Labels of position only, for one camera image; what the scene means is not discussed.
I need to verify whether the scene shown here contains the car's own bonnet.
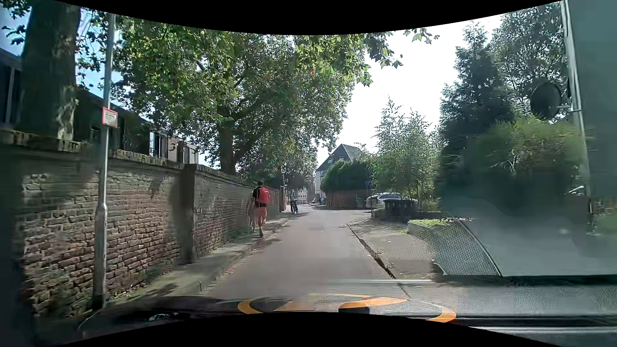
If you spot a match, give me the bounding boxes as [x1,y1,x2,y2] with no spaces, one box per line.
[72,276,617,338]

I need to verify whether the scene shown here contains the thick tree trunk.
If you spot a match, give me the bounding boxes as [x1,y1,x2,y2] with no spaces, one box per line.
[0,0,84,141]

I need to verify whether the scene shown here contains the green bush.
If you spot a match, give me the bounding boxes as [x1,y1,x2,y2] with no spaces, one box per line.
[462,117,587,205]

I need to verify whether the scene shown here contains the grey pole with small sign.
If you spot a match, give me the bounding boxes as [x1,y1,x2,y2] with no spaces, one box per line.
[92,13,119,310]

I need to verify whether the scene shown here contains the brown wooden fence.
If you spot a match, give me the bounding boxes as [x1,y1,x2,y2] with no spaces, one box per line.
[325,189,370,210]

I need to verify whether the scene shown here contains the dark flat-roofed building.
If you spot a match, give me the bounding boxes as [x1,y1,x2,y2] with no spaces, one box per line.
[0,47,201,165]

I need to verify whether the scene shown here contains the round traffic mirror on pole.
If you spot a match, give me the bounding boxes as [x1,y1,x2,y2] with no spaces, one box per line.
[529,0,595,233]

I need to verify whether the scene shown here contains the red brick wall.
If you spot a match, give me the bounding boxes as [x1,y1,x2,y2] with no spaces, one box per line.
[0,129,286,330]

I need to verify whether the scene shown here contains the green hedge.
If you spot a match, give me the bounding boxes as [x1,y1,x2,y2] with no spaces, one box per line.
[320,159,372,193]

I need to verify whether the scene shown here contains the large leafy tree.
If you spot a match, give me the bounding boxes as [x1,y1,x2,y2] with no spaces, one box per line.
[110,17,440,177]

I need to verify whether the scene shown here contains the group of dark tall trees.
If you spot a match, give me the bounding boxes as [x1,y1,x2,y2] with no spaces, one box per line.
[436,4,570,209]

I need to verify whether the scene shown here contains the slender light green tree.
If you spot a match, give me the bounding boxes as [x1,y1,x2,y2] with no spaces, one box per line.
[368,98,442,209]

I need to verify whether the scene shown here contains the grey asphalt road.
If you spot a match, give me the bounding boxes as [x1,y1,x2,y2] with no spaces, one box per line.
[202,204,410,300]

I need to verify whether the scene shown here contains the white house with dark roof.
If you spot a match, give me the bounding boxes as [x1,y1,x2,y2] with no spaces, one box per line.
[314,143,365,202]

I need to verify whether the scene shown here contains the dark wheelie bins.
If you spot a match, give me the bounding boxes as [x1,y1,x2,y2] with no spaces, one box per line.
[383,198,418,224]

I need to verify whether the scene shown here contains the white car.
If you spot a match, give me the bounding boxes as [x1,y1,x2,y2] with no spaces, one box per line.
[364,192,405,210]

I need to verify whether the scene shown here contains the low stone planter with plants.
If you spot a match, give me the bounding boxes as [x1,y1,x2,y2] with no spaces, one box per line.
[407,217,472,244]

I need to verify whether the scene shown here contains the grey paved pavement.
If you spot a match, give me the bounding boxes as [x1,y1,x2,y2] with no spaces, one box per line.
[110,212,296,310]
[347,214,450,280]

